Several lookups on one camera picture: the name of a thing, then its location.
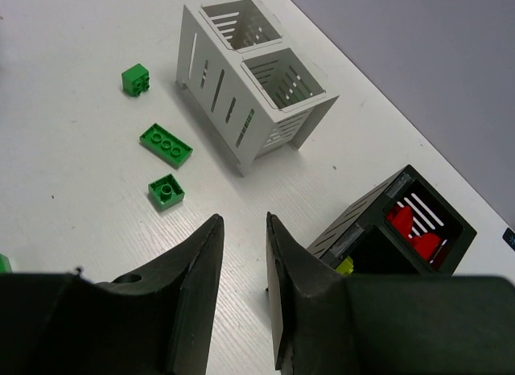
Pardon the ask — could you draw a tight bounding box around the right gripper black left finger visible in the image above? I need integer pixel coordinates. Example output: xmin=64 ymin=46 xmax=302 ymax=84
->
xmin=1 ymin=215 xmax=224 ymax=374

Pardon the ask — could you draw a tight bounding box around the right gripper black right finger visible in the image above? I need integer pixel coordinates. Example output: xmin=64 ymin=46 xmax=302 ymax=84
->
xmin=266 ymin=214 xmax=514 ymax=374

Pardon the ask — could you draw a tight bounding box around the lime long brick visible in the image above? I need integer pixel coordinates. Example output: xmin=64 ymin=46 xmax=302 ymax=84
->
xmin=336 ymin=256 xmax=354 ymax=276

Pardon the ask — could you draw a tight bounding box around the red and lime brick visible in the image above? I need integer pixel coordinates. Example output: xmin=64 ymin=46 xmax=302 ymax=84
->
xmin=385 ymin=204 xmax=445 ymax=264

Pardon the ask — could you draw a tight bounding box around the green 2x3 brick front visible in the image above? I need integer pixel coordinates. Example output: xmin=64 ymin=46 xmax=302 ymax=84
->
xmin=0 ymin=254 xmax=12 ymax=273

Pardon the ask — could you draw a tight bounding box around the green 2x3 brick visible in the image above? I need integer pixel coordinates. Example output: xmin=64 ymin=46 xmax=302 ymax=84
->
xmin=139 ymin=123 xmax=193 ymax=169
xmin=0 ymin=254 xmax=12 ymax=273

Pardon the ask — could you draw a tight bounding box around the green 2x2 brick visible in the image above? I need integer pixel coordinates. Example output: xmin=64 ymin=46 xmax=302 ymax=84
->
xmin=148 ymin=174 xmax=185 ymax=212

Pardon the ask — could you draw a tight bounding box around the black slotted two-bin container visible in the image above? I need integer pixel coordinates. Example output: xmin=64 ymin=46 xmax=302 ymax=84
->
xmin=307 ymin=165 xmax=477 ymax=274

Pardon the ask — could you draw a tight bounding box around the dark logo sticker right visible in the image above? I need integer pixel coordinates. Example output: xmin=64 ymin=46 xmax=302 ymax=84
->
xmin=502 ymin=228 xmax=515 ymax=249

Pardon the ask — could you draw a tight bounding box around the white slotted two-bin container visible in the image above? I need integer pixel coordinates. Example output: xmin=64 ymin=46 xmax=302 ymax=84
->
xmin=176 ymin=0 xmax=339 ymax=175

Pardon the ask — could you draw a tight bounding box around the small dark green brick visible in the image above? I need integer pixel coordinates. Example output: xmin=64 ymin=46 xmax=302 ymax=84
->
xmin=122 ymin=64 xmax=150 ymax=97

